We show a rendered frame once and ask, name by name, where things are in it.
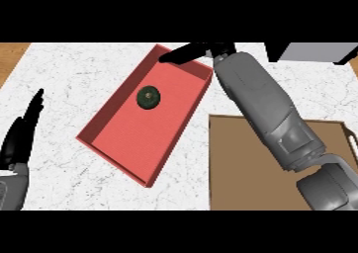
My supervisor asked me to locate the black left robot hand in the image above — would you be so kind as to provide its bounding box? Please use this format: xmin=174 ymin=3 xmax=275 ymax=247
xmin=0 ymin=88 xmax=46 ymax=171

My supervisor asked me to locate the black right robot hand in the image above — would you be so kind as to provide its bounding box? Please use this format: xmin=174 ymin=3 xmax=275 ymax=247
xmin=158 ymin=42 xmax=238 ymax=65

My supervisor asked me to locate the dark green round squash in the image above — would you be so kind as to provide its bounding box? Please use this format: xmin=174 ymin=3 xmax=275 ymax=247
xmin=136 ymin=85 xmax=163 ymax=111

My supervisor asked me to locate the red rectangular tray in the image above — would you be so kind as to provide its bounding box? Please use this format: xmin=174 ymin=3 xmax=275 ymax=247
xmin=74 ymin=43 xmax=214 ymax=189

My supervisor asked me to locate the brown cardboard box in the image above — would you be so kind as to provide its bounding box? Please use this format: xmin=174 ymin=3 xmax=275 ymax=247
xmin=207 ymin=114 xmax=358 ymax=211

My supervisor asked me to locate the grey and black appliance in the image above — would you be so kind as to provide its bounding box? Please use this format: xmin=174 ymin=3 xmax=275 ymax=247
xmin=263 ymin=42 xmax=358 ymax=66

